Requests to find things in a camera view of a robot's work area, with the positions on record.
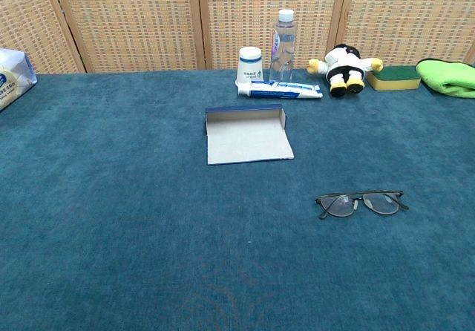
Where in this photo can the yellow green scrub sponge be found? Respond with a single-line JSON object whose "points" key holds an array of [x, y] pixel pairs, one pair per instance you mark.
{"points": [[393, 78]]}

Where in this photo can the black white plush toy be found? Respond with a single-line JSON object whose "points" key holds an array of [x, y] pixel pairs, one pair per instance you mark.
{"points": [[345, 64]]}

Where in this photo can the white blue toothpaste tube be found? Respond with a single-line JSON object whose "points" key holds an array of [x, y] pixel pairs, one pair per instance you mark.
{"points": [[278, 90]]}

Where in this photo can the blue folding glasses case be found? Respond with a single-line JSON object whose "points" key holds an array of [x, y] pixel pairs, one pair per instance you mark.
{"points": [[245, 141]]}

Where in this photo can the black thin-framed eyeglasses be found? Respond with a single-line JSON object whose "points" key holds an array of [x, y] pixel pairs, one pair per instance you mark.
{"points": [[339, 205]]}

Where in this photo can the folded lime green cloth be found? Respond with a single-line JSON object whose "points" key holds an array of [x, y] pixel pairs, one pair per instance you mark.
{"points": [[452, 78]]}

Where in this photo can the teal table carpet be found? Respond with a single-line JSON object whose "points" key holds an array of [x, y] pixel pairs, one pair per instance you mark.
{"points": [[111, 216]]}

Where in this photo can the woven bamboo folding screen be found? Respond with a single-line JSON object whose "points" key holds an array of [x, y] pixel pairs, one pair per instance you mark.
{"points": [[137, 23]]}

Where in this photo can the white upturned paper cup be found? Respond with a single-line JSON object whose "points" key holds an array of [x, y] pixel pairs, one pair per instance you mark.
{"points": [[249, 67]]}

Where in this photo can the clear plastic water bottle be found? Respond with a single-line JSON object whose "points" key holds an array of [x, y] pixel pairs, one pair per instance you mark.
{"points": [[284, 49]]}

